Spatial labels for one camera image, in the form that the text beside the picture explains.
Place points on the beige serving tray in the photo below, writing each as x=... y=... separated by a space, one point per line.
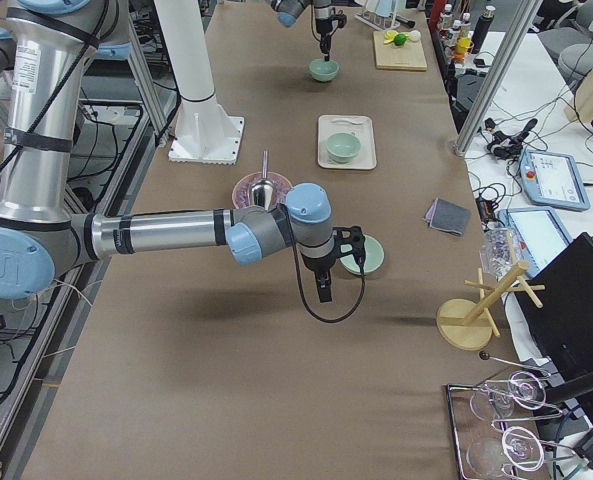
x=366 y=158

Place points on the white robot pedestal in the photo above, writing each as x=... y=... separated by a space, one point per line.
x=204 y=132

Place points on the upper wine glass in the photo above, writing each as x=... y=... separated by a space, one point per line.
x=497 y=400

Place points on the green bowl on tray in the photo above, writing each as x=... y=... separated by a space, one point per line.
x=342 y=147

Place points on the yellow cup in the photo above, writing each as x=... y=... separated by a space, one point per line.
x=462 y=48

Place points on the metal ice scoop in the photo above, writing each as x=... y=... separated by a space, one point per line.
x=262 y=191

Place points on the blue teach pendant far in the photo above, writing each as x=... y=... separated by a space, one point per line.
x=552 y=179

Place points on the wooden cutting board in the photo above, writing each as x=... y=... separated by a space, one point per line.
x=408 y=57

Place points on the blue teach pendant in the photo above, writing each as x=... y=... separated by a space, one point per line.
x=552 y=179
x=541 y=234

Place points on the wooden mug tree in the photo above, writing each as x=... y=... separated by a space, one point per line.
x=469 y=325

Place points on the white garlic bulb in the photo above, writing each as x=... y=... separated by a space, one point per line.
x=414 y=36

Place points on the dish drying rack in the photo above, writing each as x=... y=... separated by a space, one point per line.
x=383 y=14

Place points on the wire glass rack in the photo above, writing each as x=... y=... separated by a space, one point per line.
x=494 y=425

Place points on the clear plastic bag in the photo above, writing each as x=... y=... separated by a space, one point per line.
x=500 y=251

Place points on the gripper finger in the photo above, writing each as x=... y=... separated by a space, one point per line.
x=324 y=290
x=325 y=49

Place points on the green bowl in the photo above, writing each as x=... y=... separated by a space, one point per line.
x=374 y=257
x=342 y=147
x=323 y=71

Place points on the white ceramic spoon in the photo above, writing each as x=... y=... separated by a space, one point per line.
x=350 y=120

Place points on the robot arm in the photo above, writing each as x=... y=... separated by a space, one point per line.
x=40 y=239
x=322 y=12

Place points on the black monitor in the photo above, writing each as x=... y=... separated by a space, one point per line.
x=563 y=327

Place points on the blue teach pendant near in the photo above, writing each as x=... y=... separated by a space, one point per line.
x=541 y=234

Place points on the wine glass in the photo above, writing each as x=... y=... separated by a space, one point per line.
x=497 y=400
x=514 y=453

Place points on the pink bowl with ice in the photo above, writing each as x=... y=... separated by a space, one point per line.
x=241 y=191

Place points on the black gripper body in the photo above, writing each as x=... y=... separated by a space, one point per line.
x=317 y=263
x=323 y=22

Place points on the aluminium frame post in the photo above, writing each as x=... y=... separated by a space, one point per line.
x=503 y=58

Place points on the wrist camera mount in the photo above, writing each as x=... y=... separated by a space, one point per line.
x=338 y=20
x=350 y=241

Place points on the lower wine glass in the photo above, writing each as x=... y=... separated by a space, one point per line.
x=514 y=453

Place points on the black bottle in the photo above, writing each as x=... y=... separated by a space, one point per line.
x=483 y=25

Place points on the grey folded cloth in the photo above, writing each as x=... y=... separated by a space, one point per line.
x=445 y=216

